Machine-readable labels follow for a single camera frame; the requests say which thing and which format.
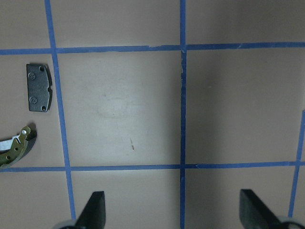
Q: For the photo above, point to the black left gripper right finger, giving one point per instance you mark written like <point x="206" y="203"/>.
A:
<point x="254" y="214"/>

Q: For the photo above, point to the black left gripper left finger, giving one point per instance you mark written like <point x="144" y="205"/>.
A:
<point x="93" y="215"/>

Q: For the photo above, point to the olive green brake shoe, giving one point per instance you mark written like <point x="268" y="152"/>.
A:
<point x="16" y="147"/>

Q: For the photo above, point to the dark grey brake pad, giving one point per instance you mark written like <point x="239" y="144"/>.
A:
<point x="39" y="85"/>

